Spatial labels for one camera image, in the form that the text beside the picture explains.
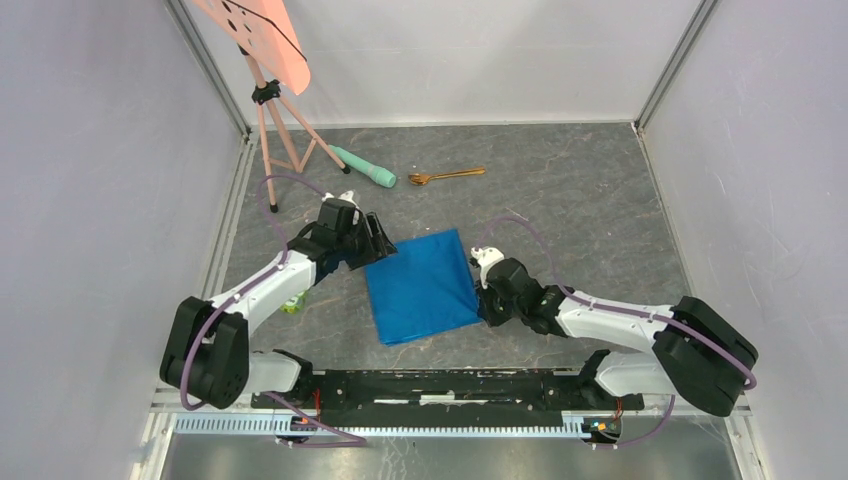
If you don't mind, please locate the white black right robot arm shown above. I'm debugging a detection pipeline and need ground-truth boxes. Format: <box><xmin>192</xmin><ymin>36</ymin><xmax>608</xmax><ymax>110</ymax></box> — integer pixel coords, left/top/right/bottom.
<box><xmin>470</xmin><ymin>248</ymin><xmax>759</xmax><ymax>417</ymax></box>

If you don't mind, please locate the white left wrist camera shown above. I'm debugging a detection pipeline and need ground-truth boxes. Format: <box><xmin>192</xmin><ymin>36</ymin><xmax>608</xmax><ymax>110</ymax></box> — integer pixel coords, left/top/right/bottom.
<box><xmin>322</xmin><ymin>190</ymin><xmax>362</xmax><ymax>224</ymax></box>

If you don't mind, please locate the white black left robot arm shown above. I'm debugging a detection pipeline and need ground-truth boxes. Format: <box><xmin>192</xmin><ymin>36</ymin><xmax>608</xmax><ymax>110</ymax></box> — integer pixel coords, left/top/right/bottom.
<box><xmin>159</xmin><ymin>196</ymin><xmax>397</xmax><ymax>410</ymax></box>

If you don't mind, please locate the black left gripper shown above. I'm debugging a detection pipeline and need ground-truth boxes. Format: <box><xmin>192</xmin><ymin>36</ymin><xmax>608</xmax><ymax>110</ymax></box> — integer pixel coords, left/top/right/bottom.
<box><xmin>336</xmin><ymin>211</ymin><xmax>398</xmax><ymax>271</ymax></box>

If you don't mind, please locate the pink music stand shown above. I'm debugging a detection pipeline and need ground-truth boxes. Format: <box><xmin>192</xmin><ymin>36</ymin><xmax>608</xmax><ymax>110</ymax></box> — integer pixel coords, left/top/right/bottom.
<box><xmin>195</xmin><ymin>0</ymin><xmax>350</xmax><ymax>175</ymax></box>

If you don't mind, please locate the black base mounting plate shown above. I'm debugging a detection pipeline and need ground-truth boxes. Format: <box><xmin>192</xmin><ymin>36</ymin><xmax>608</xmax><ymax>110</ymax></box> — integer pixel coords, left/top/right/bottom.
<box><xmin>283</xmin><ymin>369</ymin><xmax>645</xmax><ymax>428</ymax></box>

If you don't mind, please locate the white cable duct strip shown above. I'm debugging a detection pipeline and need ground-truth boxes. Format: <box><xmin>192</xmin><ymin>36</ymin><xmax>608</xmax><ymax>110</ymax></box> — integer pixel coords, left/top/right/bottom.
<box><xmin>174</xmin><ymin>412</ymin><xmax>590</xmax><ymax>440</ymax></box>

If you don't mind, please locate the gold spoon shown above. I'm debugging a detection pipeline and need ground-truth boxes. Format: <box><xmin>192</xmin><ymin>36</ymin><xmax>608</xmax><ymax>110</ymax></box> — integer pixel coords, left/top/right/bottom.
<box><xmin>407</xmin><ymin>167</ymin><xmax>486</xmax><ymax>186</ymax></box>

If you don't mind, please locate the green owl toy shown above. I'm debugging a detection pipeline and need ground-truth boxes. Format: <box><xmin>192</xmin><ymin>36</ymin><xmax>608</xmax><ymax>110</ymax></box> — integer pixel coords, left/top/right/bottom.
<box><xmin>280</xmin><ymin>291</ymin><xmax>307</xmax><ymax>314</ymax></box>

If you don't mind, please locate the mint green flashlight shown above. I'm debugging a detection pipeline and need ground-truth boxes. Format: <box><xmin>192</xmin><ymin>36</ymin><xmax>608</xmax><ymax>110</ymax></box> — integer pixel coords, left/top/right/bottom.
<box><xmin>330</xmin><ymin>145</ymin><xmax>397</xmax><ymax>188</ymax></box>

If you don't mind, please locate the blue cloth napkin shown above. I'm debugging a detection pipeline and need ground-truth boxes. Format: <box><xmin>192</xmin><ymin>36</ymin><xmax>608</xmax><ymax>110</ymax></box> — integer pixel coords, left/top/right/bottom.
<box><xmin>365</xmin><ymin>229</ymin><xmax>480</xmax><ymax>346</ymax></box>

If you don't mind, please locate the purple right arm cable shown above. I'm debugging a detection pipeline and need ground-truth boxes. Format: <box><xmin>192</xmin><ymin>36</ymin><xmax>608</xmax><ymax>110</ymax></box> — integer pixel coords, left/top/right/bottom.
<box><xmin>474</xmin><ymin>215</ymin><xmax>759</xmax><ymax>450</ymax></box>

